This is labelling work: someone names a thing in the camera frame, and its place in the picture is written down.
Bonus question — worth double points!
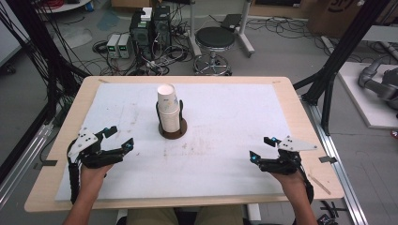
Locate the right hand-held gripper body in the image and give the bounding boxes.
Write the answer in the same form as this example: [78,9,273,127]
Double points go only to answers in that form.
[259,135,318,175]

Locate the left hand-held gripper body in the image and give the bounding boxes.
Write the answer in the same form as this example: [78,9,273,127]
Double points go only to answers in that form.
[67,127,126,170]

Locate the dark brown cup holder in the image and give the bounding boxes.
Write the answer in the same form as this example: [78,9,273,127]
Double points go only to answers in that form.
[155,99,188,141]

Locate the white paper cup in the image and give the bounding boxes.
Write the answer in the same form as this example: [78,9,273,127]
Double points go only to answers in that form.
[157,83,179,113]
[158,104,181,134]

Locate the person's right hand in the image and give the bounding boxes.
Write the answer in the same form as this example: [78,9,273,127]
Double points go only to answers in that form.
[269,168,307,192]

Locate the person's left hand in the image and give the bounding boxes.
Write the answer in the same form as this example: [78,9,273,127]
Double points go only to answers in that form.
[79,164,114,189]

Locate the wooden table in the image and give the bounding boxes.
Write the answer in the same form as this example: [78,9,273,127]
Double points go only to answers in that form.
[23,75,345,214]

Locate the white foam mat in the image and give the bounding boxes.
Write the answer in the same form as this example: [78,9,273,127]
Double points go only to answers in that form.
[54,82,294,203]

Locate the thin wooden stick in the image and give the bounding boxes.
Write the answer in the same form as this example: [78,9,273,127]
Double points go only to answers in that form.
[307,172,332,196]

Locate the black tape piece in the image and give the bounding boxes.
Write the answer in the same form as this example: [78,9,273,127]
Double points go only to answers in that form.
[318,155,339,164]
[33,159,58,172]

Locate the white table leg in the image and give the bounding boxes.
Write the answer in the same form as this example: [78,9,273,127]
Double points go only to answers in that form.
[246,203,263,223]

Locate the black clamp parts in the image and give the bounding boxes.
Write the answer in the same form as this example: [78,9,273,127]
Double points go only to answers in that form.
[316,200,349,225]

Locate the grey power supply unit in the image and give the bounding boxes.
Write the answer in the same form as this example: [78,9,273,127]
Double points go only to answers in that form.
[117,33,132,60]
[105,33,122,59]

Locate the person's khaki trousers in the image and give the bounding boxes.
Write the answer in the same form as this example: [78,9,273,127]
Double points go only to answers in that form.
[126,205,244,225]

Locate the white platform board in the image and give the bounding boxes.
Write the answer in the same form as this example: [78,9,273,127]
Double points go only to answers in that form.
[337,61,398,130]

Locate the black computer tower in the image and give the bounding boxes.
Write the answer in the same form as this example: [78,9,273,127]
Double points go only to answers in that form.
[152,5,173,53]
[129,8,155,61]

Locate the white metal stand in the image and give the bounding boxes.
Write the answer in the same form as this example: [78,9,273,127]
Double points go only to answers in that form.
[187,0,256,59]

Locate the black round stool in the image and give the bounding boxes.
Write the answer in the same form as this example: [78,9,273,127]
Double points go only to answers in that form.
[192,26,237,77]

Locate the black laptop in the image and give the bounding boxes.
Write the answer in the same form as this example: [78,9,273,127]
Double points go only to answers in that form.
[220,13,244,33]

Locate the white round table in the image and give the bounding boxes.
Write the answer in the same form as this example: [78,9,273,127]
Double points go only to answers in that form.
[37,0,92,14]

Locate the cardboard box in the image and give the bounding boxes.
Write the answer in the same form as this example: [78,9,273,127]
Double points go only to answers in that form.
[307,0,390,39]

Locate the black cable chain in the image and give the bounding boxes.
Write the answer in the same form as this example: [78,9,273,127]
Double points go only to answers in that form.
[68,139,82,205]

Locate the aluminium rail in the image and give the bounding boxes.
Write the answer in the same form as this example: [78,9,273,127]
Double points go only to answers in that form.
[300,96,371,225]
[0,123,54,210]

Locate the tangle of floor cables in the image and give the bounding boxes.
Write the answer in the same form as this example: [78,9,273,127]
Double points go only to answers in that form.
[92,37,195,77]

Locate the black frame with cables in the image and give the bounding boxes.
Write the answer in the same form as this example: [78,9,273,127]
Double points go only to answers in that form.
[0,0,92,128]

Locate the black metal frame post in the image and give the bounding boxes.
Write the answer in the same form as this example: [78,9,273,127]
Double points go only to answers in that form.
[293,0,392,136]

